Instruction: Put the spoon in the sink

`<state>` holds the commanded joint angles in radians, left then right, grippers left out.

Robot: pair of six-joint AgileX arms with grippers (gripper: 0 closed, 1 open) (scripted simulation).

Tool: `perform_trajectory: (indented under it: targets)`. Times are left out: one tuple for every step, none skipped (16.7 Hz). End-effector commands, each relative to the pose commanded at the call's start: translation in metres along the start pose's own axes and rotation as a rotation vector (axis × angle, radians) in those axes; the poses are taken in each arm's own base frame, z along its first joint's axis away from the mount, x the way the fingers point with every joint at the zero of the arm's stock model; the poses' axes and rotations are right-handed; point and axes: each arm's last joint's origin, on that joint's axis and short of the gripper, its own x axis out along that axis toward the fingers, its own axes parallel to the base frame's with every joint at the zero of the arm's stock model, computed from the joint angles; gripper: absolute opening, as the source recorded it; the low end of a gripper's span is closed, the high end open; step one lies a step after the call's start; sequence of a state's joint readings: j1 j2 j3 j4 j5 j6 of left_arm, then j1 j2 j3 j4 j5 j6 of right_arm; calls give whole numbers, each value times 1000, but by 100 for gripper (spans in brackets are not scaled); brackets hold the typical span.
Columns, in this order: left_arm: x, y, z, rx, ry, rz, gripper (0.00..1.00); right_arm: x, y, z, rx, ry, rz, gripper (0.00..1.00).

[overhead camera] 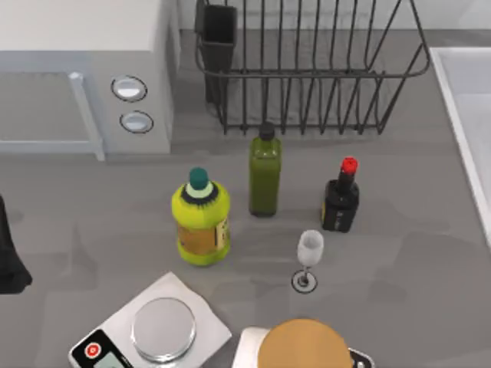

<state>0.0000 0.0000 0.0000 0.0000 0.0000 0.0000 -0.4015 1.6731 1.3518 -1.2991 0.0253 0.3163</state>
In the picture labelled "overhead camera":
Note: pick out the dark green bottle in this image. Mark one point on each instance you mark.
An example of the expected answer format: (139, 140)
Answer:
(264, 176)

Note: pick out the yellow-green bottle with teal cap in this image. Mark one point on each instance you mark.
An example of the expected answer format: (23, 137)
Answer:
(201, 222)

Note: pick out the clear wine glass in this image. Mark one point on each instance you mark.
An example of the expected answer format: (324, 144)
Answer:
(310, 249)

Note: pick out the black bottle with red cap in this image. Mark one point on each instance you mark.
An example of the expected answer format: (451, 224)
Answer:
(340, 207)

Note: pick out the microwave knob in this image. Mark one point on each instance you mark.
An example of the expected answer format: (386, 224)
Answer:
(129, 88)
(136, 122)

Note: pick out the black cutlery holder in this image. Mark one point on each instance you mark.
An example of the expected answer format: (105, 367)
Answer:
(218, 34)

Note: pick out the kitchen scale with wooden plate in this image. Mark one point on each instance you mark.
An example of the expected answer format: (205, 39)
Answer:
(303, 345)

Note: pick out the white kitchen scale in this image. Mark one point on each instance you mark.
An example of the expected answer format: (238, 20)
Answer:
(153, 329)

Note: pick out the pale microwave oven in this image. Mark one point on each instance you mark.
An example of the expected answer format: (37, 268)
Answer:
(126, 38)

